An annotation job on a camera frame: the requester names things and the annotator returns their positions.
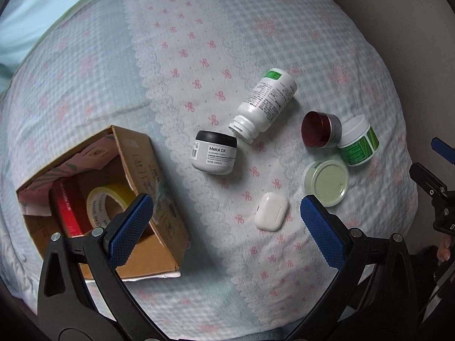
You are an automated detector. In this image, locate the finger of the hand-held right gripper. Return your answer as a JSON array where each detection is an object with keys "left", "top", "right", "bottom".
[
  {"left": 409, "top": 163, "right": 449, "bottom": 197},
  {"left": 431, "top": 137, "right": 455, "bottom": 167}
]

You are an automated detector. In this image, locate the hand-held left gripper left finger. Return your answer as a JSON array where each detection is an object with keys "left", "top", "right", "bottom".
[{"left": 37, "top": 192, "right": 168, "bottom": 341}]

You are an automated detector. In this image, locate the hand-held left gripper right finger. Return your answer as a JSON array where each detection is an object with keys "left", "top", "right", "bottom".
[{"left": 284, "top": 195, "right": 428, "bottom": 341}]

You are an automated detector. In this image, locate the person's right hand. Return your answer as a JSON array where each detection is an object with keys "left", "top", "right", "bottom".
[{"left": 438, "top": 237, "right": 455, "bottom": 263}]

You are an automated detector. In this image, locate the yellow tape roll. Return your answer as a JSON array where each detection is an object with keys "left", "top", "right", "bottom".
[{"left": 86, "top": 182, "right": 143, "bottom": 236}]

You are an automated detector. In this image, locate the clear round plastic lid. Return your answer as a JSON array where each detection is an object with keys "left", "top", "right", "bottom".
[{"left": 302, "top": 159, "right": 350, "bottom": 207}]

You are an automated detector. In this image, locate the white earbuds case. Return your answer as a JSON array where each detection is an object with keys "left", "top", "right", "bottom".
[{"left": 254, "top": 191, "right": 289, "bottom": 231}]

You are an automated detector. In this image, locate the brown cardboard box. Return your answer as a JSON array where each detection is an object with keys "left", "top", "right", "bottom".
[{"left": 16, "top": 124, "right": 191, "bottom": 280}]

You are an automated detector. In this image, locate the small red box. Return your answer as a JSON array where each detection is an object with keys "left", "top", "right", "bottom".
[{"left": 49, "top": 179, "right": 94, "bottom": 239}]

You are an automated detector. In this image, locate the white jar with green label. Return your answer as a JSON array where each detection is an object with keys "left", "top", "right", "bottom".
[{"left": 336, "top": 114, "right": 380, "bottom": 168}]

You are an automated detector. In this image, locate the pink printed paper packet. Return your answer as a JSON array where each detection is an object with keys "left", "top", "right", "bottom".
[{"left": 18, "top": 131, "right": 121, "bottom": 218}]

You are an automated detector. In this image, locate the small jar with maroon lid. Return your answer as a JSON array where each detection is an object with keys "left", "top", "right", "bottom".
[{"left": 301, "top": 111, "right": 343, "bottom": 149}]

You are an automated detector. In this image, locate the white jar with black lid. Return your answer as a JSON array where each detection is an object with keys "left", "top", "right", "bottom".
[{"left": 191, "top": 130, "right": 240, "bottom": 176}]

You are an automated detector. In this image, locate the white open pill bottle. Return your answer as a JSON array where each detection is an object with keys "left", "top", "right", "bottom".
[{"left": 228, "top": 68, "right": 298, "bottom": 145}]

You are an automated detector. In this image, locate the checkered blanket with pink bows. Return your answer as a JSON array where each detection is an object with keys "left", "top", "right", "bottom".
[{"left": 0, "top": 0, "right": 422, "bottom": 315}]

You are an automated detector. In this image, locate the light blue cloth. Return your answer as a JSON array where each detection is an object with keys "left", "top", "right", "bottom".
[{"left": 0, "top": 0, "right": 126, "bottom": 91}]

